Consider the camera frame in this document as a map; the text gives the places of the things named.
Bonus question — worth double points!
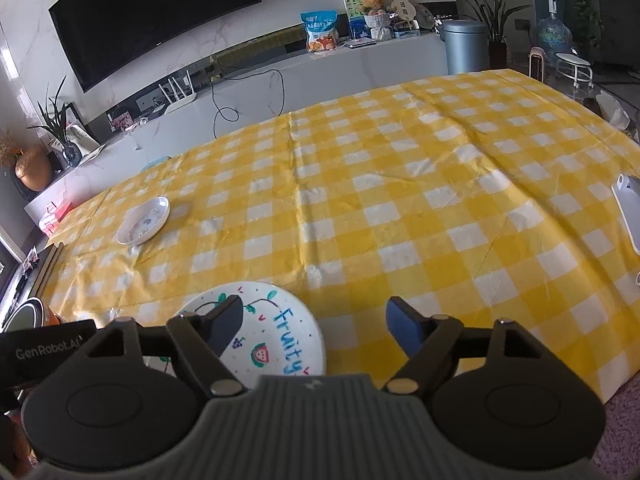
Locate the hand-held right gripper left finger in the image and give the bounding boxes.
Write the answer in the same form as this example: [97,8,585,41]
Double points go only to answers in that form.
[87,296,245,397]

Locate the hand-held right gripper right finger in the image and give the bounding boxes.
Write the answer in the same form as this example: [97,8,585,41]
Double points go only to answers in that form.
[382,296,544,394]

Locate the orange-sided steel bowl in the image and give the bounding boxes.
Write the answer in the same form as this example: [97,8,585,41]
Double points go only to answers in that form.
[35,305,65,328]

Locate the plain steel bowl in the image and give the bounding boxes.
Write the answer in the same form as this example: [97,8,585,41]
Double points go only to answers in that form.
[0,297,48,335]

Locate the white fruit-print plate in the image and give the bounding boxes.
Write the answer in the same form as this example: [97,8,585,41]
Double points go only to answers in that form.
[177,280,327,392]

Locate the small white plate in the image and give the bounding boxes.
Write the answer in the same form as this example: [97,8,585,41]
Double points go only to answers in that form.
[116,196,171,246]

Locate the pink tissue box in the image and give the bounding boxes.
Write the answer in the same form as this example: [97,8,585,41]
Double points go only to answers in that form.
[38,200,74,237]

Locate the yellow checked tablecloth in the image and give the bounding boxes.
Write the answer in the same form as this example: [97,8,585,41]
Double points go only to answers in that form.
[47,67,640,407]

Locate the copper round vase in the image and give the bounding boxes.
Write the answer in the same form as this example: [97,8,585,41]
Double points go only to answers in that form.
[14,147,54,192]

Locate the white router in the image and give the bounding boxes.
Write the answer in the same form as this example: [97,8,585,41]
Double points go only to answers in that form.
[158,72,198,112]

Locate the leafy plant in glass vase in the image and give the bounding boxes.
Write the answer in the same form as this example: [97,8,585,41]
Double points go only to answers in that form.
[27,76,85,169]

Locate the purple fluffy cushion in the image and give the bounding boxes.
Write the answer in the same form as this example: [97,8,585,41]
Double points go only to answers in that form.
[600,374,640,480]

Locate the white phone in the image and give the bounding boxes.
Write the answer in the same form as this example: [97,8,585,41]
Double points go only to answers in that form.
[611,173,640,257]

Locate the white marble tv cabinet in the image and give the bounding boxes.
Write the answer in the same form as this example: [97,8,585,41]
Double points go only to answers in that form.
[24,35,449,217]

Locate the grey trash can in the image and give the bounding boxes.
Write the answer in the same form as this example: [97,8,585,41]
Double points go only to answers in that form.
[439,18,489,77]

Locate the small pink heater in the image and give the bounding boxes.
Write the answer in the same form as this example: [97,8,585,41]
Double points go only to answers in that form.
[529,45,551,82]

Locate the blue snack bag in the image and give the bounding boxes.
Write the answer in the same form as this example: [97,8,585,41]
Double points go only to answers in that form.
[300,9,342,55]

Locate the white round stool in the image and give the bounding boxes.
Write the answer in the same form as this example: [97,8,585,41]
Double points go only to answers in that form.
[555,52,594,92]

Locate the round hand fan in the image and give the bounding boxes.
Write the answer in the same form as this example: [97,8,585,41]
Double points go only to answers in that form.
[412,2,442,29]

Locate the teddy bear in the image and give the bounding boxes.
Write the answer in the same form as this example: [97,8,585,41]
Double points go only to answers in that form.
[359,0,394,42]

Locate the black television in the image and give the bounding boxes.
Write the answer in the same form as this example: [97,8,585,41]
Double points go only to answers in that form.
[48,0,263,94]

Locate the green potted plant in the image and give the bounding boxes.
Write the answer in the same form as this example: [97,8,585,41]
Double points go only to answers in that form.
[441,0,532,70]

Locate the green picture card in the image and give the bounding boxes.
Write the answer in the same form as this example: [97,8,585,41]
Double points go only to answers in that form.
[342,0,412,42]

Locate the blue water bottle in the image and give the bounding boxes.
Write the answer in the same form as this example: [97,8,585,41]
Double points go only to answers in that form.
[536,0,574,69]

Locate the black cable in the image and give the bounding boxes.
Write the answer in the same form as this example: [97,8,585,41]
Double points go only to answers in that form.
[211,67,287,139]

